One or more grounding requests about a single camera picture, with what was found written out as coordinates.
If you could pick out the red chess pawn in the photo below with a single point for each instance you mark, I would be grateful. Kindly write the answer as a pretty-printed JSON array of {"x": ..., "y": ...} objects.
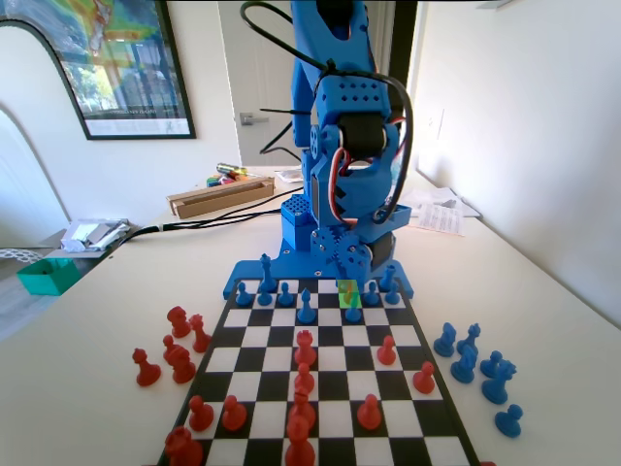
[
  {"x": 145, "y": 371},
  {"x": 200, "y": 416},
  {"x": 347, "y": 290},
  {"x": 386, "y": 353},
  {"x": 234, "y": 416},
  {"x": 425, "y": 381},
  {"x": 304, "y": 378},
  {"x": 169, "y": 347},
  {"x": 369, "y": 415}
]

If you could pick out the blue 3D-printed robot arm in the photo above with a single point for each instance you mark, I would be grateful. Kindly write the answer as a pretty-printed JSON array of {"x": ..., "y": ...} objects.
[{"x": 356, "y": 92}]

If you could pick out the blue chess pawn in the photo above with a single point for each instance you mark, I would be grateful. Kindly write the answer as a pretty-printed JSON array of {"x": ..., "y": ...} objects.
[
  {"x": 490, "y": 365},
  {"x": 392, "y": 296},
  {"x": 284, "y": 296},
  {"x": 352, "y": 313},
  {"x": 509, "y": 422},
  {"x": 242, "y": 296},
  {"x": 263, "y": 298},
  {"x": 371, "y": 295}
]

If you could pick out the blue chess rook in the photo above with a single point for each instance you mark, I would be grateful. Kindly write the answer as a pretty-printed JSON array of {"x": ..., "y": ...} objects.
[{"x": 386, "y": 281}]

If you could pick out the blue chess pieces on board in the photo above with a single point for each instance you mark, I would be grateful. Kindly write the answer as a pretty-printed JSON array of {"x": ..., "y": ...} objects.
[{"x": 301, "y": 268}]

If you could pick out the red chess rook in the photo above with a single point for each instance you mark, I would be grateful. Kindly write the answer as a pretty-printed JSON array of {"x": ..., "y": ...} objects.
[
  {"x": 183, "y": 449},
  {"x": 305, "y": 349}
]

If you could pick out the blue chess knight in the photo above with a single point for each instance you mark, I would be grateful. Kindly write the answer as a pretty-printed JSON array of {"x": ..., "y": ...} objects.
[
  {"x": 465, "y": 366},
  {"x": 445, "y": 340}
]

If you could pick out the red chess bishop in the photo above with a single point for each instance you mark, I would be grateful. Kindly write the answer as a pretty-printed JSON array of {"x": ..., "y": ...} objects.
[{"x": 302, "y": 405}]

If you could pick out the red chess queen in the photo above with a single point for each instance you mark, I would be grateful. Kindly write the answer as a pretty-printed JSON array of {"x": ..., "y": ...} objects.
[{"x": 199, "y": 337}]

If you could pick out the red chess king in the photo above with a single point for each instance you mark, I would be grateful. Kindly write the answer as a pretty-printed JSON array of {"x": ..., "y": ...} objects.
[{"x": 299, "y": 446}]

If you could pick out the black and white chessboard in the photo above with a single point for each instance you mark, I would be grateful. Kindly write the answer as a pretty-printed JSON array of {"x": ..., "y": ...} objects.
[{"x": 335, "y": 340}]

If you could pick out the white paper stack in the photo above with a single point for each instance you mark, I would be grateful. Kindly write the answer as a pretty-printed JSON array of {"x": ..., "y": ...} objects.
[{"x": 436, "y": 196}]

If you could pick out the white paper sheet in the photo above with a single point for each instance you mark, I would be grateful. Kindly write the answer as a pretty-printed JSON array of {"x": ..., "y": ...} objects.
[{"x": 289, "y": 176}]

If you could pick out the printed paper sheet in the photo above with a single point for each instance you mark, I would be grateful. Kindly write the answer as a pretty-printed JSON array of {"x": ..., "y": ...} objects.
[{"x": 444, "y": 218}]

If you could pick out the long cardboard box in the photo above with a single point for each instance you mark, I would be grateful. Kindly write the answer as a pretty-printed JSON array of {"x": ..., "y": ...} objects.
[{"x": 218, "y": 199}]

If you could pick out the colourful marker set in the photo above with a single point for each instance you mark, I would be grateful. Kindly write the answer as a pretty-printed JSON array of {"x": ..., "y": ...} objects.
[{"x": 212, "y": 182}]

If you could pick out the silver white packaging pile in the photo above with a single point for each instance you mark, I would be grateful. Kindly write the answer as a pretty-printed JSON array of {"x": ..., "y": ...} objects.
[{"x": 94, "y": 233}]

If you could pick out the black framed map poster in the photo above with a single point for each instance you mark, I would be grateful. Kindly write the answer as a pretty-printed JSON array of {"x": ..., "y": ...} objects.
[{"x": 126, "y": 73}]

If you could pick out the green plastic box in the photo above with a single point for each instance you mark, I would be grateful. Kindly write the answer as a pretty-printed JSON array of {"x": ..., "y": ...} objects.
[{"x": 46, "y": 276}]

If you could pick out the white dotted fabric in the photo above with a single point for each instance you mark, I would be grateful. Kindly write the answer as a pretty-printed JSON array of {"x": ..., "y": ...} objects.
[{"x": 14, "y": 255}]

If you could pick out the white arched panel dark rim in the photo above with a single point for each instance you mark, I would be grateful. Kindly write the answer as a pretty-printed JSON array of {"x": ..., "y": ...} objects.
[{"x": 29, "y": 73}]

